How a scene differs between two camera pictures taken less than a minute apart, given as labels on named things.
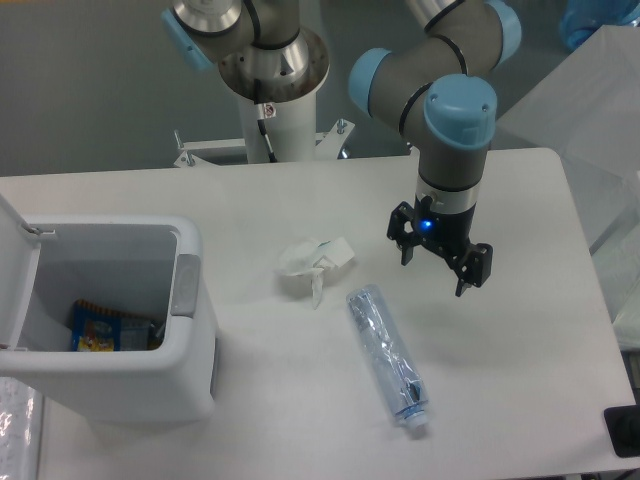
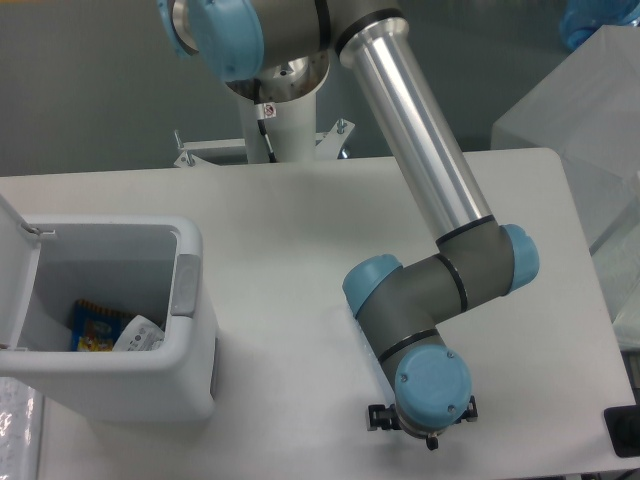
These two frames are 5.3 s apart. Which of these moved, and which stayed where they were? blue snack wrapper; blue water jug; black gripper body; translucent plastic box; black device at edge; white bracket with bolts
Moved: black gripper body
Stayed: blue snack wrapper; blue water jug; white bracket with bolts; translucent plastic box; black device at edge
